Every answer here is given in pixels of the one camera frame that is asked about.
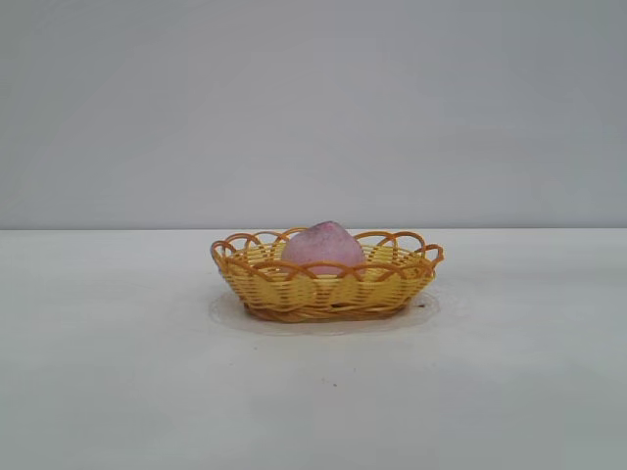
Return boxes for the pink peach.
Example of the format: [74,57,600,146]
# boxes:
[277,219,366,278]

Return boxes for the yellow woven plastic basket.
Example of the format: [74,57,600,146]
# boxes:
[210,225,446,325]

